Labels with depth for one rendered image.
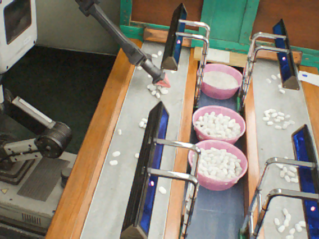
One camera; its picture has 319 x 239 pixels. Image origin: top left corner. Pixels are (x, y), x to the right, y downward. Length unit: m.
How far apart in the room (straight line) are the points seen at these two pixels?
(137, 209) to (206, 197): 0.72
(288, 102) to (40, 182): 1.38
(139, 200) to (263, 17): 1.74
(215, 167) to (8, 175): 0.98
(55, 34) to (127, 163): 2.23
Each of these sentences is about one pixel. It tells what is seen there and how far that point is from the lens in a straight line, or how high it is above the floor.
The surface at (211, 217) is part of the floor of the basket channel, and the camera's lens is 1.95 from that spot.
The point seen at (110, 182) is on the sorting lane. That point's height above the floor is 0.74.
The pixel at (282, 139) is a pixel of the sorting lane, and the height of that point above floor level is 0.74.
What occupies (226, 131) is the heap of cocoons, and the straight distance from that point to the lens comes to 2.28.
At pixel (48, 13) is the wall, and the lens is 3.99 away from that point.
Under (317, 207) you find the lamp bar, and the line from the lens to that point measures 1.52.
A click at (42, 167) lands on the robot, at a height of 0.47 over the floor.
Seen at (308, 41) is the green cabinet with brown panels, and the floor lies 0.92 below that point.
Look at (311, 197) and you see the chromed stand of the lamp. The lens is 1.52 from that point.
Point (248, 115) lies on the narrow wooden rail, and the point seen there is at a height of 0.76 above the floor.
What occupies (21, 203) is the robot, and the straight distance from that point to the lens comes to 2.23.
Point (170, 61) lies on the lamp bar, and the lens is 2.07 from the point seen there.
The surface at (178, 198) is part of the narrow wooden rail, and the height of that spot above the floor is 0.76.
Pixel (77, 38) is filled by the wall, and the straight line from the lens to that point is 4.02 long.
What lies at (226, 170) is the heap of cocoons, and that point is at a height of 0.73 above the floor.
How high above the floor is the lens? 2.12
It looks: 37 degrees down
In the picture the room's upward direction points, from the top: 8 degrees clockwise
